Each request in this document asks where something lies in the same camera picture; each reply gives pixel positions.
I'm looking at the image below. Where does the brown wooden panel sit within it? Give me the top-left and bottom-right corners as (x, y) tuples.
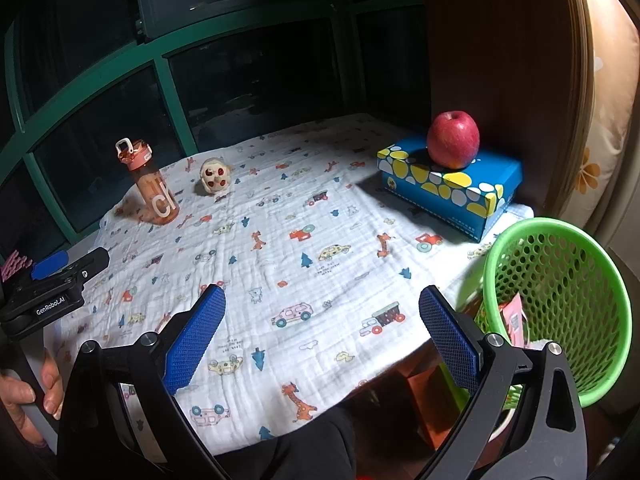
(417, 0), (596, 221)

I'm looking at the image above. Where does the person's left hand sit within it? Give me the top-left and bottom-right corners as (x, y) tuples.
(0, 347), (64, 446)

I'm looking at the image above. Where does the green window frame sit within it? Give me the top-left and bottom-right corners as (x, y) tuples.
(0, 0), (426, 261)

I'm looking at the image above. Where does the red apple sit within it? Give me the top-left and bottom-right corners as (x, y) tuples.
(426, 110), (481, 170)

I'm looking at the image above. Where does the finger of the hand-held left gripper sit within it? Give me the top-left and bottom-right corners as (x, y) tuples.
(7, 247), (111, 302)
(30, 249), (71, 282)

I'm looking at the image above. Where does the pink bumpy object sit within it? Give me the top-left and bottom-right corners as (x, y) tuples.
(0, 249), (31, 283)

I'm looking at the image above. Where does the orange water bottle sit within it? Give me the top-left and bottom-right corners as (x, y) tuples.
(115, 137), (180, 226)

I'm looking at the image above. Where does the person's leg in dark pants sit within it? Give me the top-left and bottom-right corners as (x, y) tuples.
(215, 405), (361, 480)

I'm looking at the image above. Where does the green plastic mesh basket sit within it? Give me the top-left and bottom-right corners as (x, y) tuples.
(470, 217), (632, 408)

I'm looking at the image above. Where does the floral pillow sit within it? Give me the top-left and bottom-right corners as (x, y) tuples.
(570, 0), (640, 256)

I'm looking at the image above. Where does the blue tissue box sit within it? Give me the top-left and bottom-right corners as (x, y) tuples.
(376, 134), (523, 241)

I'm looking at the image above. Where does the printed white blanket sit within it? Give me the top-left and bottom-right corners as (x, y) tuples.
(42, 112), (536, 466)

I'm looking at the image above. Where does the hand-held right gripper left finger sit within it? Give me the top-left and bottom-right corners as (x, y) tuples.
(56, 284), (227, 480)

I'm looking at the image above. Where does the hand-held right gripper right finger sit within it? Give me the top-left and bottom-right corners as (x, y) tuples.
(419, 285), (587, 480)

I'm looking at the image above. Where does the orange box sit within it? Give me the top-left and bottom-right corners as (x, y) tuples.
(405, 360), (466, 451)

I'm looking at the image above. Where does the white skull toy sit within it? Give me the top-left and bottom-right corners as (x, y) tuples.
(199, 157), (235, 195)

